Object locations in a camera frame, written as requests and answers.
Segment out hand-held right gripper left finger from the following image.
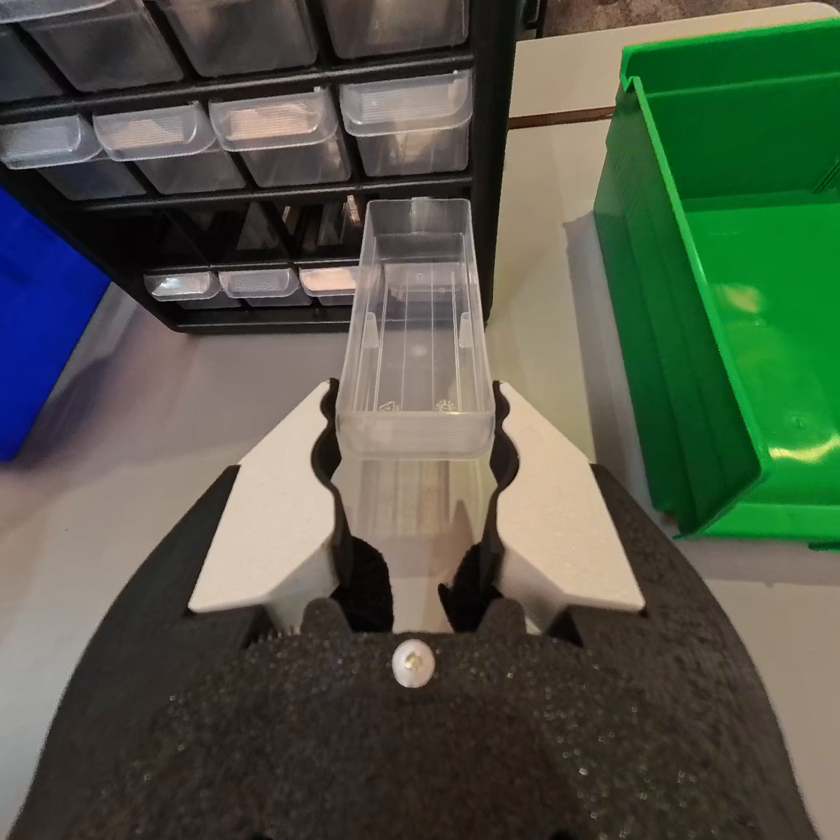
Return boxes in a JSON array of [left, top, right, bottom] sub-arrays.
[[188, 379, 395, 634]]

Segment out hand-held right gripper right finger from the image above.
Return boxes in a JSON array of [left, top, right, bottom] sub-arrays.
[[438, 381, 645, 636]]

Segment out clear plastic drawer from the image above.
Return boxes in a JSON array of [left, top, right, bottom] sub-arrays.
[[335, 197, 497, 460]]

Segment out green storage bin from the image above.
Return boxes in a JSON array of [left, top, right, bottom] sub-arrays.
[[594, 16, 840, 552]]

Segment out blue storage bin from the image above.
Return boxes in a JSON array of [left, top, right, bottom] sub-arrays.
[[0, 187, 112, 463]]

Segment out set of clear cabinet drawers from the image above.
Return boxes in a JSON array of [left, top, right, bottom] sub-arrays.
[[0, 0, 475, 309]]

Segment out black drawer cabinet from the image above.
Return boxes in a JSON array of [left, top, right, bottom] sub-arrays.
[[0, 0, 546, 336]]

